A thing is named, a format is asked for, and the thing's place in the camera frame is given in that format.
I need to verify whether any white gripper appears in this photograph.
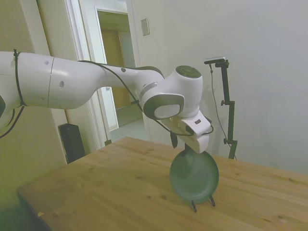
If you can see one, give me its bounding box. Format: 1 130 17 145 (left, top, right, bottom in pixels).
165 117 209 167

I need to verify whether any black wire plate stand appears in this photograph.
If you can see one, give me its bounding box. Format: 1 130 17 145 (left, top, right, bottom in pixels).
191 195 217 214

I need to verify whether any black camera stand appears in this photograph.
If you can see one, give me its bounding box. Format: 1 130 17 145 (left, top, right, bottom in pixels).
215 60 239 160

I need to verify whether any black upright box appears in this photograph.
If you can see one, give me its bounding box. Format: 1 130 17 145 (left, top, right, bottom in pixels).
58 123 86 165

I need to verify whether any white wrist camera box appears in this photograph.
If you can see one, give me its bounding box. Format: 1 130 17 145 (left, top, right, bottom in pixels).
179 112 213 138

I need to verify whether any green round plate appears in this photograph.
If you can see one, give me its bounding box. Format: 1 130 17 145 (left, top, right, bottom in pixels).
169 149 220 206

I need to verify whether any beige wall switch plate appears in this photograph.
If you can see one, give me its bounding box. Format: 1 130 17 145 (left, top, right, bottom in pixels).
141 18 150 37

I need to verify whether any grey exterior camera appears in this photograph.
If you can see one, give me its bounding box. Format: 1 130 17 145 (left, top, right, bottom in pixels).
204 56 228 65

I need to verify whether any white open door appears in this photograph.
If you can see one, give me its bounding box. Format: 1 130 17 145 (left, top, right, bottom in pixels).
64 0 120 148

